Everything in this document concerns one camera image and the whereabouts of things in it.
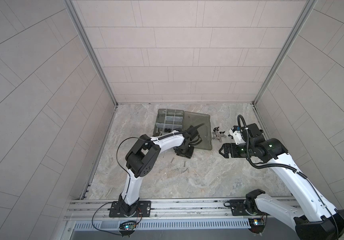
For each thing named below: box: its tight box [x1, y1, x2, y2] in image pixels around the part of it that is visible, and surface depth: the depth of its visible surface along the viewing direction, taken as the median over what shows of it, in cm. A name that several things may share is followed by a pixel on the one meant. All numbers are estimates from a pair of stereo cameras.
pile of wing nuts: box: [212, 126, 227, 143], surface depth 101 cm
